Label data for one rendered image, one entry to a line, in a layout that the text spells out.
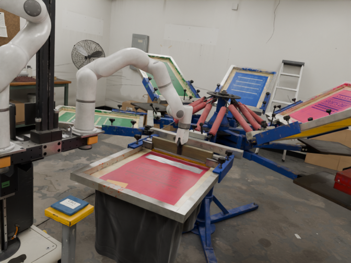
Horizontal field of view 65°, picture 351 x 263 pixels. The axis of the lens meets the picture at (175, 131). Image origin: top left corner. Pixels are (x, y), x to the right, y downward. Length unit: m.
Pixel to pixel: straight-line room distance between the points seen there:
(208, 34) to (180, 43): 0.63
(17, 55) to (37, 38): 0.12
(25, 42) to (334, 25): 5.14
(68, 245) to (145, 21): 5.81
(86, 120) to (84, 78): 0.21
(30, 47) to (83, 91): 0.38
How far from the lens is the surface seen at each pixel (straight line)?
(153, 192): 1.32
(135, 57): 1.44
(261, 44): 5.71
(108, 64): 1.44
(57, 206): 1.17
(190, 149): 1.67
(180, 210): 1.14
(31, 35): 1.16
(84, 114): 1.46
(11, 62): 1.09
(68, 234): 1.23
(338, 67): 5.66
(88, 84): 1.42
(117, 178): 1.42
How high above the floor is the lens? 1.58
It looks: 15 degrees down
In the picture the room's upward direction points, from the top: 8 degrees clockwise
